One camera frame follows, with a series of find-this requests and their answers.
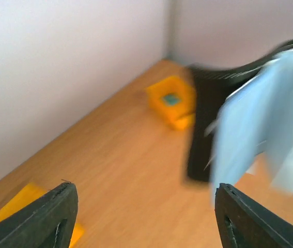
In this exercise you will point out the teal card in bin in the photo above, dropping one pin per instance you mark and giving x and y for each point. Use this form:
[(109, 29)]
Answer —
[(171, 99)]

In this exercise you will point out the card holder with clear sleeves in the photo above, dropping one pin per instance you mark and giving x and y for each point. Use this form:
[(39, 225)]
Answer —
[(240, 113)]

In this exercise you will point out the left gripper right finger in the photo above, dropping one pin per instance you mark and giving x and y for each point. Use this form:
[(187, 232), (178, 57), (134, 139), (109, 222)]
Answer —
[(243, 222)]

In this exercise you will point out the yellow bin right of trio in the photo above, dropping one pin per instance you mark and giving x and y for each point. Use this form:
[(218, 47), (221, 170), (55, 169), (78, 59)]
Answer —
[(27, 206)]

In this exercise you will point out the yellow bin far right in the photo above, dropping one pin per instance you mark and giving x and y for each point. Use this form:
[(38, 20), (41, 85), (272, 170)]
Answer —
[(180, 116)]

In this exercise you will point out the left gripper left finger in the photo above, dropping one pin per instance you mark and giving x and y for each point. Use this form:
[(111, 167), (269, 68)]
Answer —
[(37, 222)]

